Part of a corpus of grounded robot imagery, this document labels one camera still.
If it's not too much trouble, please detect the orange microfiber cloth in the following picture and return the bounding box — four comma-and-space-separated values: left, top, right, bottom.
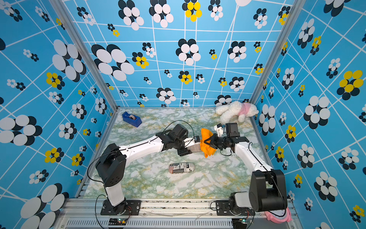
200, 128, 217, 158

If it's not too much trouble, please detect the newspaper print eyeglass case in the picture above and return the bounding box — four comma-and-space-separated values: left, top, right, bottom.
168, 162, 195, 174

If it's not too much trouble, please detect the grey rectangular case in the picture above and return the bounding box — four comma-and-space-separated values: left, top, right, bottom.
187, 143, 202, 153

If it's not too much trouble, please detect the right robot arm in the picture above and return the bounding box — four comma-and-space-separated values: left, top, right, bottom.
204, 123, 287, 212

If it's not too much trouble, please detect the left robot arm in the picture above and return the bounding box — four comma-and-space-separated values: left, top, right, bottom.
95, 124, 200, 215

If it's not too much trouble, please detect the white plush dog toy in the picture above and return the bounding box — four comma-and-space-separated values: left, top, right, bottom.
215, 101, 259, 124

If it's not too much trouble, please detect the blue tape dispenser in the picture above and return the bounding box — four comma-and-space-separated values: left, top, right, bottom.
122, 112, 142, 127

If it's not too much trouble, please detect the pink alarm clock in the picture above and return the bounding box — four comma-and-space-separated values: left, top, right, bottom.
265, 208, 292, 224

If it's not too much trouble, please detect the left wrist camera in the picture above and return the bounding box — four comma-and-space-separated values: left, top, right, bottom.
184, 136, 200, 148

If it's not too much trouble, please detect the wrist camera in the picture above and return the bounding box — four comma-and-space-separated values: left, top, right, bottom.
214, 123, 226, 137
184, 136, 200, 148

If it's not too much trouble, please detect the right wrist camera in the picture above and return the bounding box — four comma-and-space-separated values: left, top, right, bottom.
214, 123, 226, 137

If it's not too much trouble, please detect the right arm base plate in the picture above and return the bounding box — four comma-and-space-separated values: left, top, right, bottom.
213, 200, 256, 217

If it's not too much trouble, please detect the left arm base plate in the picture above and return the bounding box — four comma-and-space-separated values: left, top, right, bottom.
101, 199, 142, 216

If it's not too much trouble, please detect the aluminium front rail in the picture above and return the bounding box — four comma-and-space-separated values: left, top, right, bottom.
54, 198, 302, 229

